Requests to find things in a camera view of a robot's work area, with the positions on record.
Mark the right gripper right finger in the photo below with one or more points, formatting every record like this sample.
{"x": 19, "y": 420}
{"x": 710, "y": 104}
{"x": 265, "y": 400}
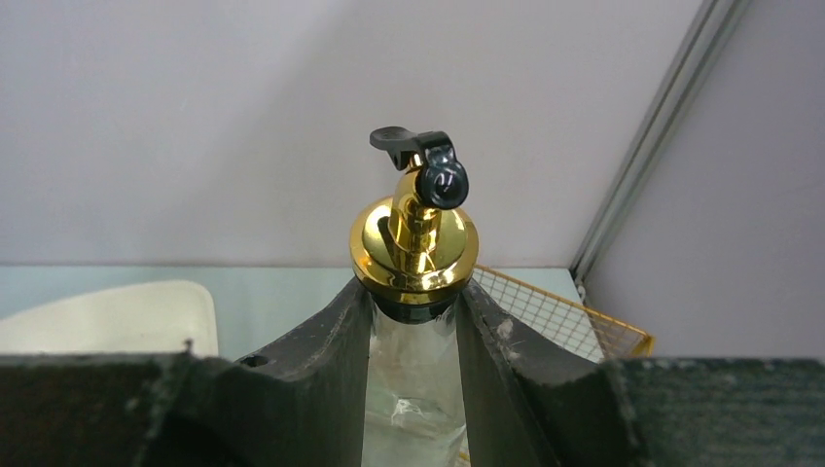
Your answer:
{"x": 529, "y": 402}

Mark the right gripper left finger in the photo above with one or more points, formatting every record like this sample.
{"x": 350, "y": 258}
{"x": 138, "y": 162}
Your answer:
{"x": 298, "y": 401}

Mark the glass oil bottle gold spout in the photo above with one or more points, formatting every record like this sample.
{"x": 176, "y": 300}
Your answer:
{"x": 415, "y": 252}

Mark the yellow wire basket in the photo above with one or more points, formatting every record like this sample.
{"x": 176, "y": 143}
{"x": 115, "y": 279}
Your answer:
{"x": 549, "y": 302}

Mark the white rectangular tub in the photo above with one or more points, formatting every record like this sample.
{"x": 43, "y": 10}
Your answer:
{"x": 161, "y": 316}

